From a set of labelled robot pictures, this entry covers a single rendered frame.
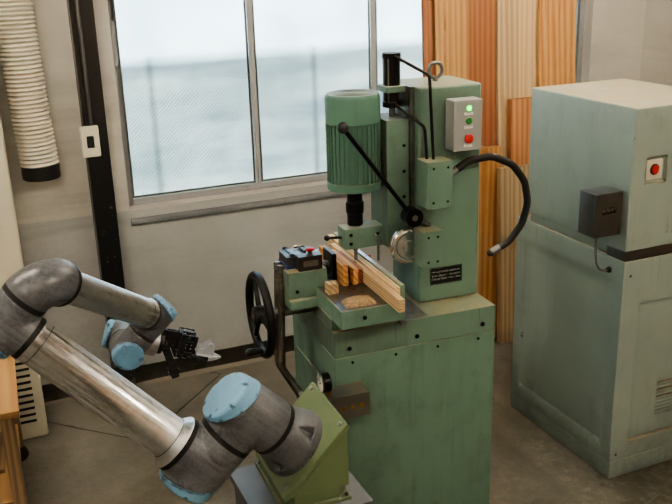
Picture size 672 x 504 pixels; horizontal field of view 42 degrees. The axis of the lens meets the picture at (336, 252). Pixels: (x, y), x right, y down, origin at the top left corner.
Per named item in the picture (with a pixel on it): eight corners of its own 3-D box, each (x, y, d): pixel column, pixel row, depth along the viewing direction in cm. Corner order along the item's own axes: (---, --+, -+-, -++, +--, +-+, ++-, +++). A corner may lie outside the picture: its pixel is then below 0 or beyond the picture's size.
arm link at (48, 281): (29, 237, 204) (163, 292, 267) (-6, 278, 204) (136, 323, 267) (59, 268, 200) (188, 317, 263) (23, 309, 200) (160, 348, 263)
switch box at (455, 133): (444, 148, 280) (445, 98, 275) (472, 145, 283) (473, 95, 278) (453, 152, 275) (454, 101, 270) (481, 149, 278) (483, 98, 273)
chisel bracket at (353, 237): (337, 248, 294) (337, 224, 291) (376, 243, 298) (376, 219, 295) (345, 255, 287) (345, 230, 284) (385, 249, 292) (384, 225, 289)
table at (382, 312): (257, 273, 316) (256, 257, 314) (337, 261, 326) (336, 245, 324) (312, 336, 262) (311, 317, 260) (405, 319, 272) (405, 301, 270)
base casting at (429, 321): (291, 310, 316) (290, 286, 313) (435, 286, 334) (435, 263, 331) (335, 360, 276) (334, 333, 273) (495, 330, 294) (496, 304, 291)
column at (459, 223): (391, 282, 314) (389, 79, 291) (447, 273, 321) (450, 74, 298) (418, 304, 294) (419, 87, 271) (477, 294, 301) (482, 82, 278)
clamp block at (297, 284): (275, 285, 295) (274, 260, 292) (313, 280, 299) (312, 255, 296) (288, 300, 281) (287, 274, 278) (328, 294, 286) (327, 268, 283)
